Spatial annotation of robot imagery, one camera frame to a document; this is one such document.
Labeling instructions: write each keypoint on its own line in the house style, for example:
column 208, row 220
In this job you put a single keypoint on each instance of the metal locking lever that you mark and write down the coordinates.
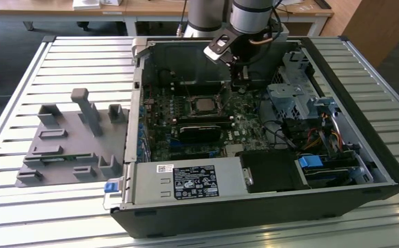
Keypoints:
column 186, row 87
column 223, row 100

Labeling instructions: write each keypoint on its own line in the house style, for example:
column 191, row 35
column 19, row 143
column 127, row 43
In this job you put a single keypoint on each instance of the CPU socket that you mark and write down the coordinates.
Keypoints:
column 190, row 107

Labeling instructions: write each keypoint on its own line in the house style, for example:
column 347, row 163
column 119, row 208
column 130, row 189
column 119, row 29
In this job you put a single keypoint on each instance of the large white box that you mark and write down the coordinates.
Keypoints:
column 86, row 5

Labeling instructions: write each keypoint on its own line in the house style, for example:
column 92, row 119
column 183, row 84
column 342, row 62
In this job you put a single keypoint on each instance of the silver CPU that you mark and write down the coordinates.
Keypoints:
column 204, row 104

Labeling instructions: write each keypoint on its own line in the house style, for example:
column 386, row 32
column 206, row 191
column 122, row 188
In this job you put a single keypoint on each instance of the black graphics card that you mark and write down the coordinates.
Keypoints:
column 199, row 133

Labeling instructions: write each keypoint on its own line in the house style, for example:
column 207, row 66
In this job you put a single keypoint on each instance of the black PC case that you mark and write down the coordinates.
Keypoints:
column 219, row 219

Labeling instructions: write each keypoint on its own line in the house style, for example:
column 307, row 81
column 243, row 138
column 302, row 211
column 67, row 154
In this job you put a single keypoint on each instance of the wooden cabinet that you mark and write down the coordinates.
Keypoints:
column 375, row 25

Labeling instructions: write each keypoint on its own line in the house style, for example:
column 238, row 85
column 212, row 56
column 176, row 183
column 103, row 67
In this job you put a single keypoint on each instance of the green RAM stick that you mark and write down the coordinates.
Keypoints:
column 68, row 157

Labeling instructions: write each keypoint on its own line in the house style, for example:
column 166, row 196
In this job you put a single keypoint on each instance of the blue case latch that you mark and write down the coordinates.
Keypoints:
column 111, row 187

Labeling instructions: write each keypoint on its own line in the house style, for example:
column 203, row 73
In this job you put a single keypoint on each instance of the wooden desk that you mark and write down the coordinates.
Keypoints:
column 47, row 10

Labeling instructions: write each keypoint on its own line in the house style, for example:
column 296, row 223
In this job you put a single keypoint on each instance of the grey parts rack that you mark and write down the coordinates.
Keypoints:
column 71, row 144

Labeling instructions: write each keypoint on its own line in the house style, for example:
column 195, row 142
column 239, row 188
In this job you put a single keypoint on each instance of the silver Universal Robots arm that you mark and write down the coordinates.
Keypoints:
column 251, row 15

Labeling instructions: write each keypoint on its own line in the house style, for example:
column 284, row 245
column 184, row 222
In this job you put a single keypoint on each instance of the silver power supply unit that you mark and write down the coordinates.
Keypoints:
column 151, row 180

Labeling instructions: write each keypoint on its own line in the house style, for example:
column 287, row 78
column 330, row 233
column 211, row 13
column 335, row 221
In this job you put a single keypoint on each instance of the silver drive cage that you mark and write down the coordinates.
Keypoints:
column 282, row 95

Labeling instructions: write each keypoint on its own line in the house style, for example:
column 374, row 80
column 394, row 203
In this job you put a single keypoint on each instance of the grey-blue plastic drive bracket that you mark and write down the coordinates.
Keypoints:
column 323, row 103

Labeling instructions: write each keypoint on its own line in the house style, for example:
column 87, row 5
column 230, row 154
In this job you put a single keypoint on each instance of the blue disk carrier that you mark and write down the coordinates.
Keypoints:
column 310, row 162

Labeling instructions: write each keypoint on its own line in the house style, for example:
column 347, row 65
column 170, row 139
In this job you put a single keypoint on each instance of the black drive bay cover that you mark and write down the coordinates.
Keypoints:
column 271, row 170

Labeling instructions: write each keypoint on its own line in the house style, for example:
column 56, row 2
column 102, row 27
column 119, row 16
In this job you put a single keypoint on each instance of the green motherboard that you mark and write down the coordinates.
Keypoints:
column 247, row 129

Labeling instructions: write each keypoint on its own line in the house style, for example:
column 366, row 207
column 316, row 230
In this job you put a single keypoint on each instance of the black chair caster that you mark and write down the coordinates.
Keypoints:
column 82, row 25

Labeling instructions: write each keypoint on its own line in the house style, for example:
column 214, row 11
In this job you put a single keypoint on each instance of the silver chipset heatsink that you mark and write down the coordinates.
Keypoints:
column 234, row 150

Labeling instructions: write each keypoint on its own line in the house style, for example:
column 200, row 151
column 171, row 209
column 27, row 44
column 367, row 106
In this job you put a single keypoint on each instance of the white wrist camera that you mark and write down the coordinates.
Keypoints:
column 219, row 46

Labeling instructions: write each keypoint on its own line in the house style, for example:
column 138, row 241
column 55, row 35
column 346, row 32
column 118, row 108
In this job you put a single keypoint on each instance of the small white box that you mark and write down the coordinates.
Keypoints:
column 111, row 2

